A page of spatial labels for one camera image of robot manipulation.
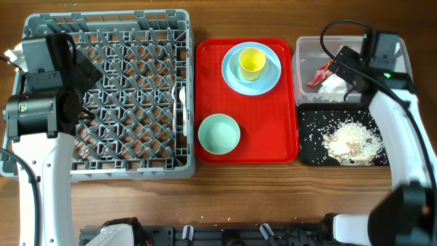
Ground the white napkin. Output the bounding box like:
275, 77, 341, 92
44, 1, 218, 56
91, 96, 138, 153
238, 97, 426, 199
318, 74, 348, 94

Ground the red snack wrapper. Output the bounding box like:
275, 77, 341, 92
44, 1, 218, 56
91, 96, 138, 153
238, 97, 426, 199
307, 59, 334, 87

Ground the mint green bowl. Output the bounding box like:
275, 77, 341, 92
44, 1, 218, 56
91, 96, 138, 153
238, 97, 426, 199
197, 113, 241, 155

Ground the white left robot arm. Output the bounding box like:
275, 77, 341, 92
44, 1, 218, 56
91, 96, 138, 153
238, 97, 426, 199
1, 33, 102, 245

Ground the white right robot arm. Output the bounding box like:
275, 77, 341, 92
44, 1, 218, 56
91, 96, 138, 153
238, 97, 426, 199
330, 46, 436, 245

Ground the clear plastic waste bin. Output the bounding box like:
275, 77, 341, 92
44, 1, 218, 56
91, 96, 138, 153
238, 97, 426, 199
292, 36, 414, 109

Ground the black waste tray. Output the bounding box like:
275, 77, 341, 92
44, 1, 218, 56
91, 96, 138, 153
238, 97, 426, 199
297, 103, 378, 166

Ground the grey plastic dishwasher rack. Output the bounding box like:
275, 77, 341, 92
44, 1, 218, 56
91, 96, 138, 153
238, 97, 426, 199
0, 9, 197, 182

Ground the pile of rice scraps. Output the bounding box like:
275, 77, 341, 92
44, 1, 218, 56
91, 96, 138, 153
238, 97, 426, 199
320, 119, 389, 166

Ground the light blue plate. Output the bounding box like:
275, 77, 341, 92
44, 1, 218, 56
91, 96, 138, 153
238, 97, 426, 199
221, 42, 282, 96

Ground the yellow plastic cup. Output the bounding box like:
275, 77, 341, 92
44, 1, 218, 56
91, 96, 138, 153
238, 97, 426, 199
240, 47, 266, 79

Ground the red plastic serving tray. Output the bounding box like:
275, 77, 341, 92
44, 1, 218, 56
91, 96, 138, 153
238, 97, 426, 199
194, 38, 298, 164

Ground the light green small bowl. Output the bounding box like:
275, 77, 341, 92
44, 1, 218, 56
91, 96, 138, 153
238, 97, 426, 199
229, 49, 269, 83

